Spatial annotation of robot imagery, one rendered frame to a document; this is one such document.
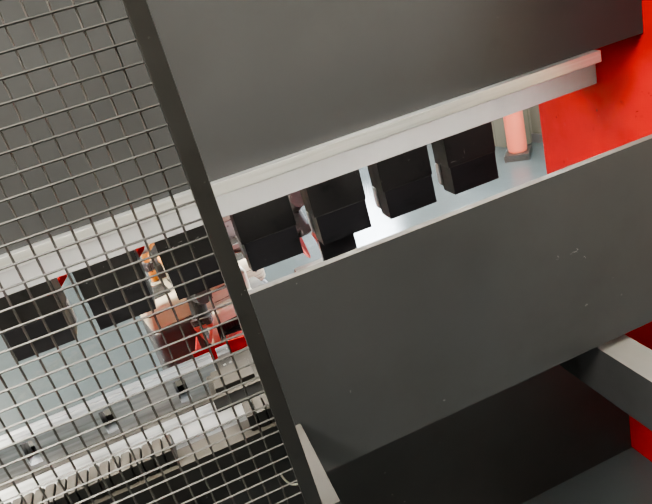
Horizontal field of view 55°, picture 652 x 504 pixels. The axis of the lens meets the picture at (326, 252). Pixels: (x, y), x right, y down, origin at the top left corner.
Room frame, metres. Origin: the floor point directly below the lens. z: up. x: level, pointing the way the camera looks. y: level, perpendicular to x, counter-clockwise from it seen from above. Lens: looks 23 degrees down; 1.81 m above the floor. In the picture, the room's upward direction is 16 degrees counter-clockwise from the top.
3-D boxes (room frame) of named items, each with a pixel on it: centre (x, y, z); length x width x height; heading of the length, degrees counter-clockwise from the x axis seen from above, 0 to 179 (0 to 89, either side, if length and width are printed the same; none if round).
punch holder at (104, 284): (1.47, 0.53, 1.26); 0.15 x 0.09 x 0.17; 103
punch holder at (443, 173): (1.69, -0.45, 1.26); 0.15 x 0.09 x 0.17; 103
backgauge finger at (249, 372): (1.35, 0.31, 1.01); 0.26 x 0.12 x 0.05; 13
